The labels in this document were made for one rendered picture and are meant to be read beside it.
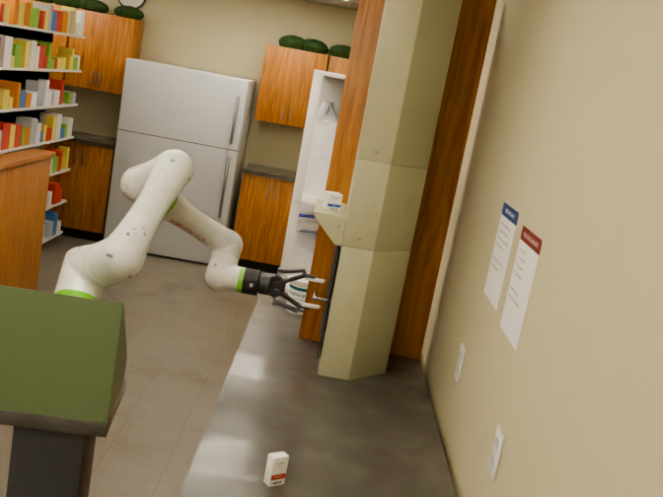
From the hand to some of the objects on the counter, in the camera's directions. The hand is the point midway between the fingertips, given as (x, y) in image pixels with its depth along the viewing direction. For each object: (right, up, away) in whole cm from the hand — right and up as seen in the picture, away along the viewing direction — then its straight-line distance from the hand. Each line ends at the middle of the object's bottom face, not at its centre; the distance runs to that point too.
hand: (316, 293), depth 290 cm
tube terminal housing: (+13, -27, +11) cm, 32 cm away
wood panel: (+17, -23, +33) cm, 44 cm away
